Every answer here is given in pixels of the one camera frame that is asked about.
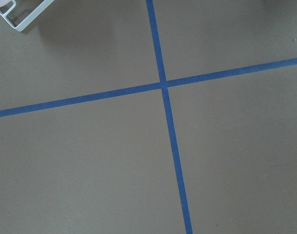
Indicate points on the white wire cup basket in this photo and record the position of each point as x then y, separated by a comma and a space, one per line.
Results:
28, 19

